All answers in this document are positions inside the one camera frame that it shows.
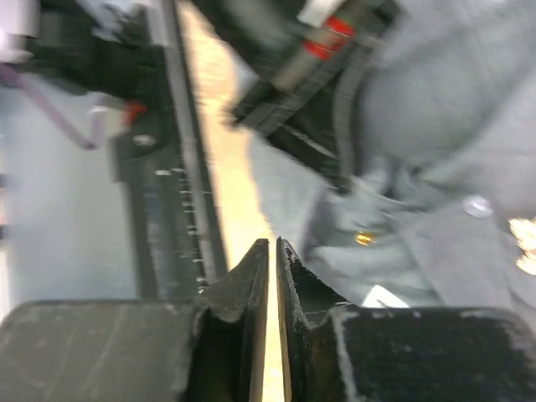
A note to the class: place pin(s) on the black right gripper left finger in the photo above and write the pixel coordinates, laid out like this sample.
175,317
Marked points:
207,348

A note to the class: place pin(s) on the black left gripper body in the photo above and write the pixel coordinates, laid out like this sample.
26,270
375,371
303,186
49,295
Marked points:
309,58

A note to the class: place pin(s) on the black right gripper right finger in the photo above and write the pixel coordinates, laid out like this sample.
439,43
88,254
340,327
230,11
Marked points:
333,350

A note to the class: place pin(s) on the grey button-up shirt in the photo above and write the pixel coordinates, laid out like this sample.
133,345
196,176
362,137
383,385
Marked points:
445,142

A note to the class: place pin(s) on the gold brooch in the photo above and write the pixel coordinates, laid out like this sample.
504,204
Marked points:
523,231

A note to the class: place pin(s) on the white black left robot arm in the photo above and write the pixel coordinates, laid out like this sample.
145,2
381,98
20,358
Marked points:
67,43

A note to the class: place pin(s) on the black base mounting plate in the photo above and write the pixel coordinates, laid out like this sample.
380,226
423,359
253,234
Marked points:
161,160

